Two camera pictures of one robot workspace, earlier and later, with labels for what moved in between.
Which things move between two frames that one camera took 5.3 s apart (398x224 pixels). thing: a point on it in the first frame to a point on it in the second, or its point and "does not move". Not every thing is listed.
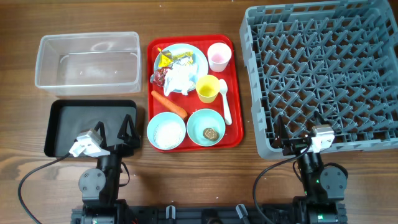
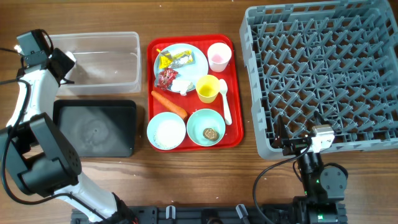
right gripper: (282, 139) does not move
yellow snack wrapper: (166, 58) does not move
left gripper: (132, 144) to (65, 63)
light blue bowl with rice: (166, 130) does not move
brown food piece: (210, 134) does not move
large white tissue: (182, 76) to (71, 55)
